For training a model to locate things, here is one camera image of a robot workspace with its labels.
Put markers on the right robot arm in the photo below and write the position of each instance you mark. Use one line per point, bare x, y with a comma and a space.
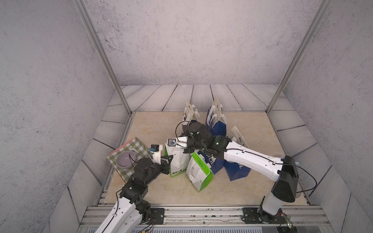
283, 171

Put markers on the blue bag standing rear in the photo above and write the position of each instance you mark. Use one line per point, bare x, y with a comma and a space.
216, 122

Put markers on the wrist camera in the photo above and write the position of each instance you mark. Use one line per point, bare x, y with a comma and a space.
171, 142
155, 148

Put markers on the blue white bag lying right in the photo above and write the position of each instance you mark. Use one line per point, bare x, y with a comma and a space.
236, 171

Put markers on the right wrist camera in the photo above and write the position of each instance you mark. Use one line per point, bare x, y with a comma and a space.
171, 142

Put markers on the blue white takeout bag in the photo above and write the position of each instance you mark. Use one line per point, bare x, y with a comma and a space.
215, 164

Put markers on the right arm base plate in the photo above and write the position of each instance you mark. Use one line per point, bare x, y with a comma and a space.
259, 216

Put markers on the red board under cloth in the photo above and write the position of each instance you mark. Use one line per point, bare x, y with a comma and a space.
118, 146

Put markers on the lilac ceramic bowl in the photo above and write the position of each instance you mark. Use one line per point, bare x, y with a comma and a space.
126, 159

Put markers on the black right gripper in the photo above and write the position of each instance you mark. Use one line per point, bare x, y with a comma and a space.
188, 133

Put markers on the green white takeout bag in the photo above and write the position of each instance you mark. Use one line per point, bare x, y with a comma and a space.
199, 171
180, 160

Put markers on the green checkered cloth mat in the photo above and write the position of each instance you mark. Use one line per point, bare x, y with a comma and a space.
139, 149

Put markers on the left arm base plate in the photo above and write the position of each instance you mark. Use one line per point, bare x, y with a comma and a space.
154, 216

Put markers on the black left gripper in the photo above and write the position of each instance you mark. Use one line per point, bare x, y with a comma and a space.
165, 165

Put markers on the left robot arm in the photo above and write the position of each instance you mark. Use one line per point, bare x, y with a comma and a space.
131, 209

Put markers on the dark navy takeaway bag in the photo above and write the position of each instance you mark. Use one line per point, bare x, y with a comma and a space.
191, 114

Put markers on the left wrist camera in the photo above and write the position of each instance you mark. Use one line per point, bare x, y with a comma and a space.
155, 148

